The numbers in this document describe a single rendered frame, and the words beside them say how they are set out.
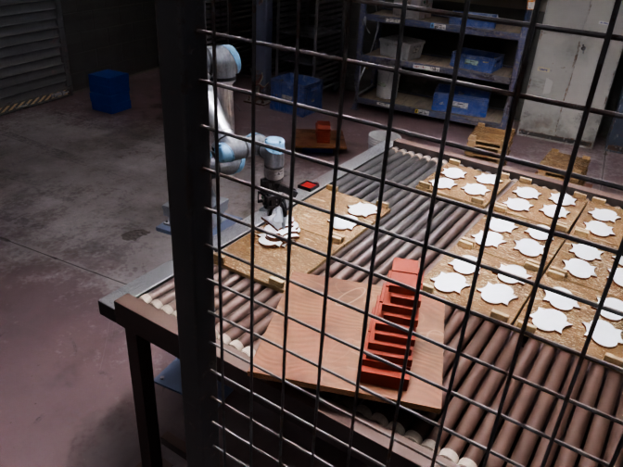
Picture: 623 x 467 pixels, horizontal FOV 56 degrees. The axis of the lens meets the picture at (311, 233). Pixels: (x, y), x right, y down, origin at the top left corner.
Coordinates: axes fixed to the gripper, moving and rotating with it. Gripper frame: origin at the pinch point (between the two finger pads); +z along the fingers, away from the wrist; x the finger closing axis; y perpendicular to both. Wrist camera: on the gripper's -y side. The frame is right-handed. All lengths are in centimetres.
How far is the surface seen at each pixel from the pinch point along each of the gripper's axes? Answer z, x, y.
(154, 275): 8, 1, 52
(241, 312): 8, 36, 37
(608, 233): 5, 72, -123
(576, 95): 46, -155, -470
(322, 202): 5.9, -15.0, -33.9
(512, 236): 6, 51, -85
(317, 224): 5.9, 1.3, -19.5
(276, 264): 5.9, 19.3, 12.3
